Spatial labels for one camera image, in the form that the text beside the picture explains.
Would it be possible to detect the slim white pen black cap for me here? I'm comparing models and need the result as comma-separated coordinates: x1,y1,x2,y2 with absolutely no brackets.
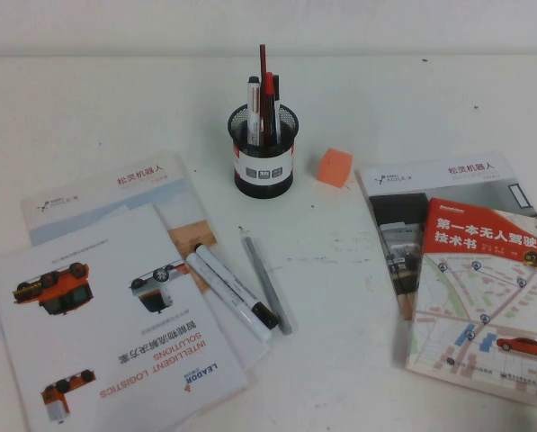
271,74,283,143

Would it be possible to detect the AgileX brochure with blue band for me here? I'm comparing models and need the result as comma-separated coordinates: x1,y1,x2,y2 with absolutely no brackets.
20,151,272,373

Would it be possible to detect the red book with map cover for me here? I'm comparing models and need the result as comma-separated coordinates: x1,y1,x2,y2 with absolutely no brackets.
405,196,537,413

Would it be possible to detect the red and black pencil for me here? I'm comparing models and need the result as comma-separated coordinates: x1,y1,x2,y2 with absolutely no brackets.
258,43,273,140

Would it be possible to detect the orange foam cube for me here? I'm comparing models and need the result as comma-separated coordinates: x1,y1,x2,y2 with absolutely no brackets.
317,147,354,189

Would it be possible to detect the grey pen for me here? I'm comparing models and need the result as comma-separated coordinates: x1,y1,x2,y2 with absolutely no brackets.
238,226,294,337

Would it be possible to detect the AgileX brochure with room photo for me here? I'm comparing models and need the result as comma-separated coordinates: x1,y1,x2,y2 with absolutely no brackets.
354,150,537,321

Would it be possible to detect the black mesh pen holder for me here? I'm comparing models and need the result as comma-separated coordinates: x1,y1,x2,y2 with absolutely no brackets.
227,103,300,199

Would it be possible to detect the red pen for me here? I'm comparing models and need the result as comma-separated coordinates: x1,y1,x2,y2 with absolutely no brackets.
261,71,276,141

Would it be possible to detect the Leador logistics brochure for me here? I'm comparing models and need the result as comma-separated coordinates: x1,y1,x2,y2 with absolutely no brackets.
0,202,250,432

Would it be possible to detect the white marker with black cap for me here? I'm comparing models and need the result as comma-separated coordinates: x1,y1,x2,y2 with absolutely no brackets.
247,76,263,148
193,242,281,330

